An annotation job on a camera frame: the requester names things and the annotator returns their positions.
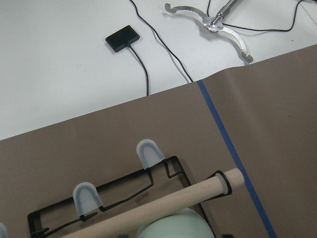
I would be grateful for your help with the green plastic cup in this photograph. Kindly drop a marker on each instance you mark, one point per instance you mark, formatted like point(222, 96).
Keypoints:
point(185, 223)

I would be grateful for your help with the black flat sensor pad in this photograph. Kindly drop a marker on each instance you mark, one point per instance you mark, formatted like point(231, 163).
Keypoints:
point(122, 38)

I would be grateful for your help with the metal serrated tongs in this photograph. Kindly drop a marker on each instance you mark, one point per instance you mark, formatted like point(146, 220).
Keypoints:
point(215, 25)

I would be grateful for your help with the black wire cup rack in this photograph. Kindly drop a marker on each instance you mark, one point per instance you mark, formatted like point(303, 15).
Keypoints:
point(88, 188)

